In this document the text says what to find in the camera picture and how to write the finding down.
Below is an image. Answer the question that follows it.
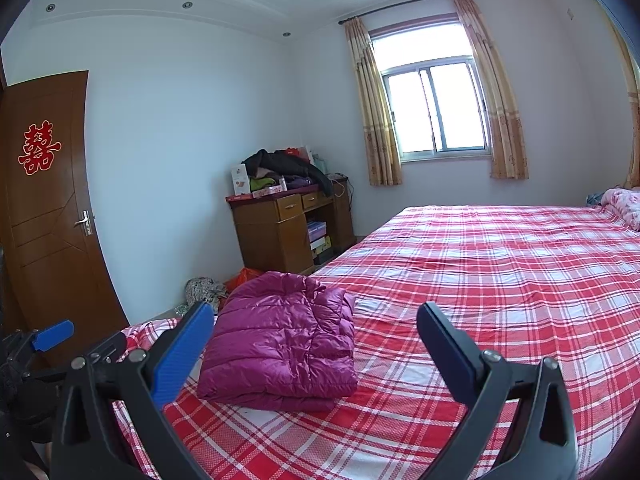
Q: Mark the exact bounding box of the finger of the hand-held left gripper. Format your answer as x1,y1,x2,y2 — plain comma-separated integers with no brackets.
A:
84,332,129,366
29,320,75,354

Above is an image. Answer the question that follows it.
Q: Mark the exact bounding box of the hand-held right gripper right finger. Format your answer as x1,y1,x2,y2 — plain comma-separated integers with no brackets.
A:
416,301,578,480

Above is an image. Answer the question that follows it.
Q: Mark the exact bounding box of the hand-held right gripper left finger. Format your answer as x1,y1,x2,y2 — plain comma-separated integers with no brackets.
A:
50,301,216,480

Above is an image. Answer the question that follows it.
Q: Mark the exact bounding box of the purple puffer jacket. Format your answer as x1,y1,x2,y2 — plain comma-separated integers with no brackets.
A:
196,271,359,413

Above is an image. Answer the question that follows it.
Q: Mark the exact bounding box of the black clothes pile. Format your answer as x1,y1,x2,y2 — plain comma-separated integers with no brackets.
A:
242,148,333,197

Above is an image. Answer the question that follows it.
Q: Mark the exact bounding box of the grey patterned cloth bundle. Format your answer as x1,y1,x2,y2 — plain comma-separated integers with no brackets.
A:
185,276,228,313

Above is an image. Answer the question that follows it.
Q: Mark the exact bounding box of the bed with red plaid sheet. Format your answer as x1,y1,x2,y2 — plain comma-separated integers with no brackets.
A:
112,204,640,480

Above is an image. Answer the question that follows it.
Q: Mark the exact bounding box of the wooden door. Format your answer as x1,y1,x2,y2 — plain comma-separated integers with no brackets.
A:
0,70,132,376

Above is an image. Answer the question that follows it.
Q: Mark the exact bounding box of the orange plastic bag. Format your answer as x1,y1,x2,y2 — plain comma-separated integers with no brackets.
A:
225,267,265,295

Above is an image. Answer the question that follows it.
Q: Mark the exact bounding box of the wooden desk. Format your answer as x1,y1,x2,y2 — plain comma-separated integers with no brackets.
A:
225,174,357,276

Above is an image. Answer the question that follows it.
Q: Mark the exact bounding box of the white printed box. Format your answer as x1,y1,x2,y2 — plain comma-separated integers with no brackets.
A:
231,164,251,197

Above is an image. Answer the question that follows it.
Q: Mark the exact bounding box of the red paper door decoration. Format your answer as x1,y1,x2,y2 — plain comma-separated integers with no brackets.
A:
18,121,62,176

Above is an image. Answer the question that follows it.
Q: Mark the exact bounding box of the pink quilt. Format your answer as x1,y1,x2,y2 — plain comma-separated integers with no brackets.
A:
600,187,640,232

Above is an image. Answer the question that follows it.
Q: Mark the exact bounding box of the window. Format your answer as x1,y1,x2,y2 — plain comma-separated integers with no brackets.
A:
370,12,491,163

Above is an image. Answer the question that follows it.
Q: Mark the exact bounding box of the black curtain rod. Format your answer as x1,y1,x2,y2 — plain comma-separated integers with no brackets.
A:
338,0,473,25

